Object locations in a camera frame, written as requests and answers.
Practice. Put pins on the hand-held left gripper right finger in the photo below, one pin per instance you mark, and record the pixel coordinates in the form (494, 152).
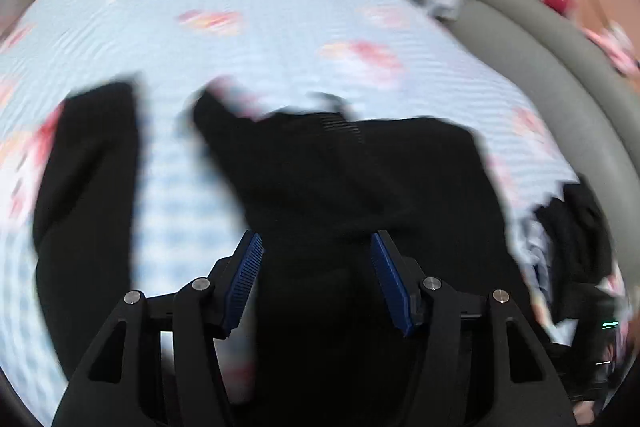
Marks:
(392, 282)

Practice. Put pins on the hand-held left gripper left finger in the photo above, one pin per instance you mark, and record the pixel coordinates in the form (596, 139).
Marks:
(242, 282)

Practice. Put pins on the black zip jacket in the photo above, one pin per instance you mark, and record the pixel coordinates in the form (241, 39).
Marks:
(320, 187)

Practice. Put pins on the pile of black clothes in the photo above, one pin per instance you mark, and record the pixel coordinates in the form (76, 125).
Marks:
(575, 237)

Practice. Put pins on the blue checkered printed bedsheet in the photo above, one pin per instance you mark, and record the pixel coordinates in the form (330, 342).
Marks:
(300, 17)

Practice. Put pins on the pink plush toy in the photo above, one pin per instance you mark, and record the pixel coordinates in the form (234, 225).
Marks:
(615, 47)

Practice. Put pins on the grey padded bed frame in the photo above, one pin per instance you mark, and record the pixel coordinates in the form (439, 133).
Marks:
(550, 72)

